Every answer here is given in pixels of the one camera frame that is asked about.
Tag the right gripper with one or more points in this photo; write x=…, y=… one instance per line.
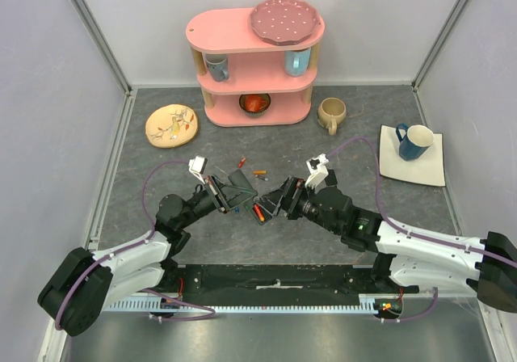
x=291, y=197

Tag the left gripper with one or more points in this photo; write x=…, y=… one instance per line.
x=226, y=196

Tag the black battery cover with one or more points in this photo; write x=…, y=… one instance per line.
x=330, y=179

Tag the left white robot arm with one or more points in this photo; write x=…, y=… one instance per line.
x=87, y=282

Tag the red cup in bowl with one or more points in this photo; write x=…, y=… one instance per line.
x=255, y=103

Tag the yellow bird painted plate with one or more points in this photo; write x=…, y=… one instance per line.
x=171, y=126

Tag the beige ceramic mug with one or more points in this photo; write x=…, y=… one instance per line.
x=331, y=113

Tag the pink three-tier shelf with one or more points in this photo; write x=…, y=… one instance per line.
x=255, y=67

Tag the grey mug on shelf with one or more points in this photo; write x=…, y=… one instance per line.
x=217, y=65

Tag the light blue mug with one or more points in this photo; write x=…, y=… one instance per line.
x=296, y=62

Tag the dark blue mug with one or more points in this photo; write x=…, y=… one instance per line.
x=414, y=140

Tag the white square plate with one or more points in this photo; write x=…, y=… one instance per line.
x=425, y=170

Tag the pink dotted plate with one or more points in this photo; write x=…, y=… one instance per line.
x=284, y=22

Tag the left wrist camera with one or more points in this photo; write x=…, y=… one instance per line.
x=196, y=167

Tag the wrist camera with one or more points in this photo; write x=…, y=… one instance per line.
x=317, y=170
x=196, y=167

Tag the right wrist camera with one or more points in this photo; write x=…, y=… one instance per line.
x=317, y=170

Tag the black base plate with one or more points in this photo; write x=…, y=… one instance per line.
x=202, y=278

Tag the light blue cable duct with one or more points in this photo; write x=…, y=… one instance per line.
x=146, y=303

